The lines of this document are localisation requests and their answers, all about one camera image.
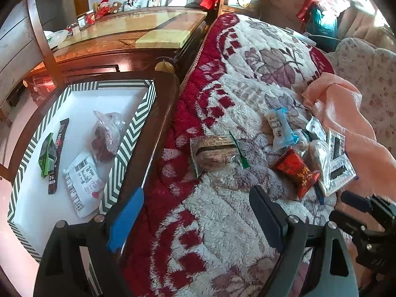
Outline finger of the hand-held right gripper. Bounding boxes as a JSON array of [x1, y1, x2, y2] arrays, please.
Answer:
[[340, 190, 375, 215], [328, 210, 370, 239]]

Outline green snack packet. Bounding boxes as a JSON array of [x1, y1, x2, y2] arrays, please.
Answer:
[[38, 132, 59, 177]]

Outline peach blanket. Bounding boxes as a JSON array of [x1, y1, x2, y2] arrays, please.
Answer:
[[301, 72, 396, 211]]

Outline white plastic bag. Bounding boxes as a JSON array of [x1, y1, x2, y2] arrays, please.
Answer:
[[43, 29, 69, 50]]

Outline floral fleece blanket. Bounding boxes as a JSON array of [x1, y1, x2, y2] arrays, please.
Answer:
[[121, 12, 353, 297]]

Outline clear pastry packet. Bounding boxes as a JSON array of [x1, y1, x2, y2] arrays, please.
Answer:
[[308, 139, 333, 192]]

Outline red snack packet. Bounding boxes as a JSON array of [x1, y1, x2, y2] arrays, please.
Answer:
[[272, 148, 321, 201]]

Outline marble top wooden table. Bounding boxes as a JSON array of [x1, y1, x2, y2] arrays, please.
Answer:
[[23, 8, 208, 84]]

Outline red plastic item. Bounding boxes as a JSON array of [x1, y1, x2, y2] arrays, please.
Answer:
[[31, 74, 59, 97]]

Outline white black label packet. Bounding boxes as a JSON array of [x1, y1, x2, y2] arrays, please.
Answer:
[[319, 156, 358, 197], [306, 117, 328, 143], [325, 129, 346, 158]]

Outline beige floral curtain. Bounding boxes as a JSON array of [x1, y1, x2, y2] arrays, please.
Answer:
[[260, 0, 310, 30]]

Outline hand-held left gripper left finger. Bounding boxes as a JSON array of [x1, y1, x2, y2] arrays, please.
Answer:
[[33, 187, 144, 297]]

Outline clear bag of red dates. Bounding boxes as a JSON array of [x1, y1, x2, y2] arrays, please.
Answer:
[[90, 110, 127, 163]]

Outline green white striped box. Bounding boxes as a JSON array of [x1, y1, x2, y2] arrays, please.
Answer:
[[7, 80, 158, 262]]

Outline white packet blue ends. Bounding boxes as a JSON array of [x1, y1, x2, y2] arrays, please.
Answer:
[[265, 107, 300, 150]]

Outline wooden chair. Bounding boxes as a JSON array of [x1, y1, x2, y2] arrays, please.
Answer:
[[0, 0, 68, 121]]

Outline white red print packet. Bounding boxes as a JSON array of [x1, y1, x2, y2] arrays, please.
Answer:
[[63, 152, 109, 218]]

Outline teal cloth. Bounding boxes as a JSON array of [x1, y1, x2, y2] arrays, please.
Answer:
[[309, 6, 338, 42]]

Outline brown biscuit packet green ends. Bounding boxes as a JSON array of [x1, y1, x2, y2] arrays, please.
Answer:
[[189, 131, 250, 178]]

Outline black snack bar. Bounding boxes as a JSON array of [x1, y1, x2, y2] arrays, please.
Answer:
[[48, 118, 70, 195]]

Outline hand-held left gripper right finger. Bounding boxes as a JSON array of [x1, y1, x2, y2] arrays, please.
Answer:
[[249, 185, 359, 297]]

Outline red plush doll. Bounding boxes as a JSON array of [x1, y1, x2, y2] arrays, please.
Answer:
[[97, 0, 111, 19]]

